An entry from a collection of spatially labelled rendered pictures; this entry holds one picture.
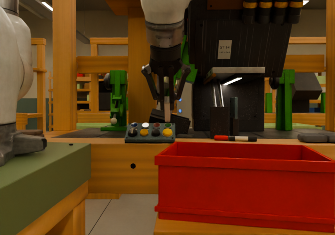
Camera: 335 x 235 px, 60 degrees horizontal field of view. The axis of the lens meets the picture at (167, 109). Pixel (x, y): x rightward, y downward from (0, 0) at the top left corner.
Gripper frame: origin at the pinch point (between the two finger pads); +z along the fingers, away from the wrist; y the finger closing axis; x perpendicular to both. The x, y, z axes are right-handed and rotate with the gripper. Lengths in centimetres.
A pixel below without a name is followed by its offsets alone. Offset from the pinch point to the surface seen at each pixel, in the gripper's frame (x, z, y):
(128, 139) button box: -2.7, 9.0, -11.7
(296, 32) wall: 1004, 378, 449
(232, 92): 38.1, 19.4, 25.8
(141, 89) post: 57, 29, -15
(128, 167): -7.8, 15.4, -11.5
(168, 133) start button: -1.3, 7.8, 0.2
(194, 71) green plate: 29.8, 4.4, 9.2
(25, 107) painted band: 822, 593, -587
